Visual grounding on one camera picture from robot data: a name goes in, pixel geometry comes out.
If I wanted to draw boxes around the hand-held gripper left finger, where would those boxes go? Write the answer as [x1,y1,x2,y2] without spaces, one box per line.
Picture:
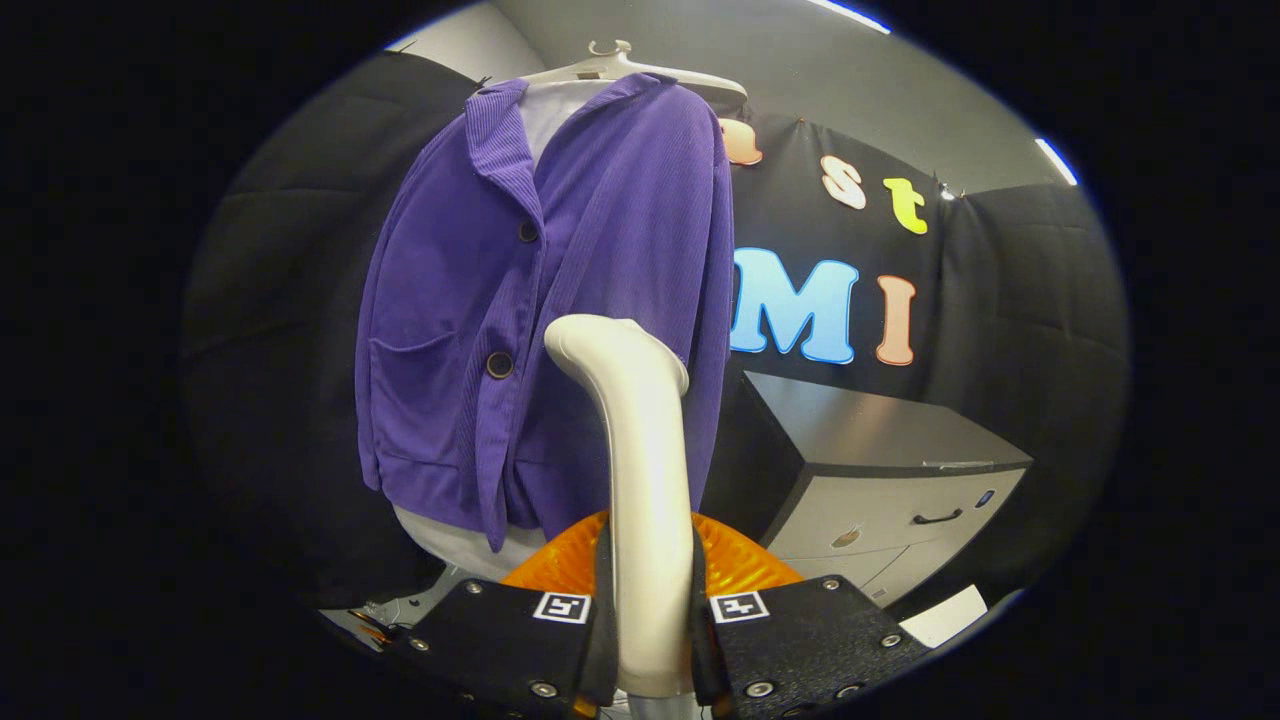
[385,510,621,720]

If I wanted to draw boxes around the white garment steamer head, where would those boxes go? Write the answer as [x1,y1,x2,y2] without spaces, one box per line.
[543,314,701,701]

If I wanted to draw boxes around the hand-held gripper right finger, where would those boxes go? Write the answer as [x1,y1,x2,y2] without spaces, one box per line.
[685,512,931,720]

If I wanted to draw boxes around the grey cabinet with dark top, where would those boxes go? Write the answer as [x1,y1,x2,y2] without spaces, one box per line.
[700,370,1034,609]

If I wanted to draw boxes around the white box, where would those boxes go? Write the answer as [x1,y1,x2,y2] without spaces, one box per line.
[900,585,989,649]

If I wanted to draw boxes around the white plastic clothes hanger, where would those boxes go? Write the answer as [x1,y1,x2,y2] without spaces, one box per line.
[520,38,749,99]

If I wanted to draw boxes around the purple corduroy jacket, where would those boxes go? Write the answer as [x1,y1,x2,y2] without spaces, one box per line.
[355,72,736,553]

